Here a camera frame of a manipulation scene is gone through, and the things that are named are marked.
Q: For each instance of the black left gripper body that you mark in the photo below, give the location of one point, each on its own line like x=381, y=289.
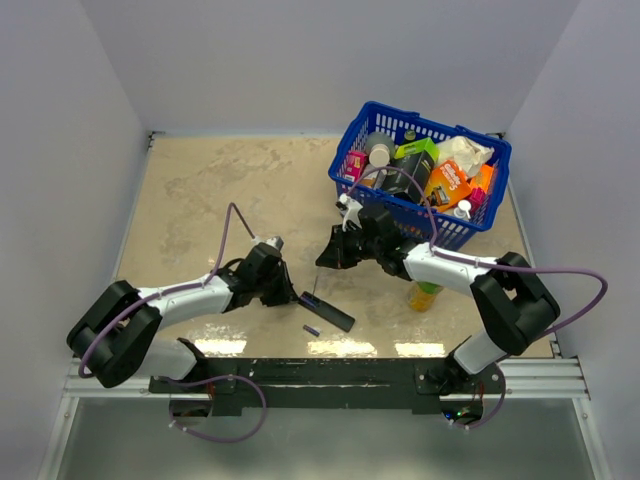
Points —
x=268, y=289

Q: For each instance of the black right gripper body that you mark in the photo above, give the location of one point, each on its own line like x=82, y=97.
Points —
x=361, y=248

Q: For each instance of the thin clear-handled screwdriver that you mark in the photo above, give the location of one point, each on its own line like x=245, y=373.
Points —
x=316, y=279

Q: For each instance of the blue purple battery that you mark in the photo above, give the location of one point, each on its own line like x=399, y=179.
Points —
x=311, y=330

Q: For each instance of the black remote control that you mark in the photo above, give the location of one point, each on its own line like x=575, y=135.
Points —
x=329, y=313

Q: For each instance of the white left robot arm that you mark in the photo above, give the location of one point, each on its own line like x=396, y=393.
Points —
x=116, y=338

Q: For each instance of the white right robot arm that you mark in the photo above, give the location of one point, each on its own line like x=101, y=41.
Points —
x=514, y=304

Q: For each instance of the pink small box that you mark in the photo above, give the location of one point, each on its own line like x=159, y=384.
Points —
x=356, y=163

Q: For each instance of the black and green box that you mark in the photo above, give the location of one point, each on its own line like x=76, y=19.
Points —
x=413, y=164

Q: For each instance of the grey white-capped bottle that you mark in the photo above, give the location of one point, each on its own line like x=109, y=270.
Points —
x=380, y=149

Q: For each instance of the orange razor box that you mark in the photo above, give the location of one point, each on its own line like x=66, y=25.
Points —
x=447, y=186

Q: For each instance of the white pump bottle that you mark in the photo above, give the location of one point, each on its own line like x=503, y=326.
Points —
x=463, y=210

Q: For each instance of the magenta box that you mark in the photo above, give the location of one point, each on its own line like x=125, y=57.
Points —
x=476, y=198

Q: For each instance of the white crumpled bag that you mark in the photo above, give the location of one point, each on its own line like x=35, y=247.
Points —
x=467, y=154

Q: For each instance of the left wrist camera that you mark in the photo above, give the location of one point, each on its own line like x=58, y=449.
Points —
x=275, y=242

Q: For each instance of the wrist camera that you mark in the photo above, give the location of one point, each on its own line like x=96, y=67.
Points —
x=349, y=209
x=275, y=242

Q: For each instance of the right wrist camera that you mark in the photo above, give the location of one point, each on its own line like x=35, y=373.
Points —
x=349, y=209

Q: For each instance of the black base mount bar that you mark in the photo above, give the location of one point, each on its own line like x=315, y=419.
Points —
x=420, y=385

